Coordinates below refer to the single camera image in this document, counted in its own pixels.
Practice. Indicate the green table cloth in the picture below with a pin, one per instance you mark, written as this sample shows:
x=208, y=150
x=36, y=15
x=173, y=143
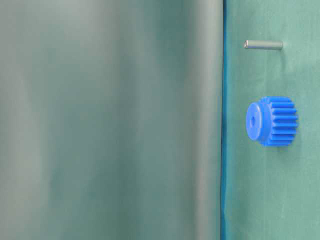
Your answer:
x=271, y=193

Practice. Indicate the small blue plastic gear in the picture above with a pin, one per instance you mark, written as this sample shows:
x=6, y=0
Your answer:
x=272, y=121

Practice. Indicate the grey metal shaft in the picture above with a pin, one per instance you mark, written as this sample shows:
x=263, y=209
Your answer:
x=263, y=45

